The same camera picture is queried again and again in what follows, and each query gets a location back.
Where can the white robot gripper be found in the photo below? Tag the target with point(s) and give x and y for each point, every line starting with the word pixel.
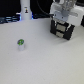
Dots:
pixel 66 11

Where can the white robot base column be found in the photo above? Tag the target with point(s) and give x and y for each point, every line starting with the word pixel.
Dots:
pixel 26 13

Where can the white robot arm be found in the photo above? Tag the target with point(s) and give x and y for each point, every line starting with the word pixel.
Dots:
pixel 67 11

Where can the black kcup holder drawer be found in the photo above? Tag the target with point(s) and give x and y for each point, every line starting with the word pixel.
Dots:
pixel 63 30

